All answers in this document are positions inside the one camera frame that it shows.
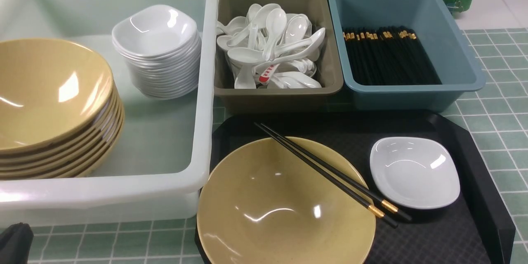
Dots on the tan noodle bowl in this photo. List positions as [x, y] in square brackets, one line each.
[264, 205]

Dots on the black chopstick gold band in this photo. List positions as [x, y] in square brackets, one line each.
[377, 198]
[337, 178]

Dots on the white square sauce dish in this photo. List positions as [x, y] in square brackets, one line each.
[414, 172]

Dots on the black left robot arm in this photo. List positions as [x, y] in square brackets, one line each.
[15, 244]

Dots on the stack of tan noodle bowls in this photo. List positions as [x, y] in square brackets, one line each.
[61, 113]

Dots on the white spoon with red label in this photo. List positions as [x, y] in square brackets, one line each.
[266, 75]

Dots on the white ceramic spoon front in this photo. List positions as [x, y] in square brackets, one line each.
[295, 79]

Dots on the pile of white spoons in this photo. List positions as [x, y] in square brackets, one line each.
[243, 40]

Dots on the white ceramic spoon top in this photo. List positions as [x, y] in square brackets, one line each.
[275, 26]

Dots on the white ceramic spoon long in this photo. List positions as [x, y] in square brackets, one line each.
[316, 40]

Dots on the large white plastic tub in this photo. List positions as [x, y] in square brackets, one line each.
[162, 156]

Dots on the olive brown plastic bin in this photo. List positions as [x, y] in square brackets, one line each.
[329, 73]

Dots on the stack of white sauce dishes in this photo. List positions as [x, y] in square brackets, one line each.
[161, 49]

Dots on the pile of black chopsticks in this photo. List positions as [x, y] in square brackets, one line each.
[388, 56]

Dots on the blue plastic bin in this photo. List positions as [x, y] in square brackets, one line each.
[443, 41]

